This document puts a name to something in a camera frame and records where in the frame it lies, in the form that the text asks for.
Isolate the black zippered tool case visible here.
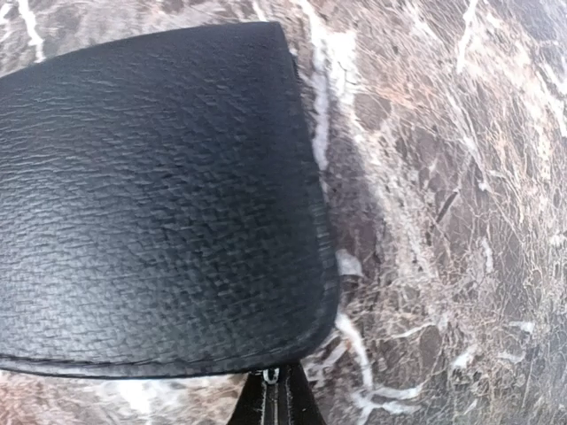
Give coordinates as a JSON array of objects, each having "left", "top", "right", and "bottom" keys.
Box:
[{"left": 1, "top": 22, "right": 339, "bottom": 378}]

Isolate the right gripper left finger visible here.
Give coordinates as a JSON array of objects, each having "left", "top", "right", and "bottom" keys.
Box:
[{"left": 227, "top": 370, "right": 277, "bottom": 425}]

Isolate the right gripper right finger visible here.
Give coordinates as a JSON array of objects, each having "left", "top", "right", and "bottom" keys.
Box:
[{"left": 278, "top": 363, "right": 326, "bottom": 425}]

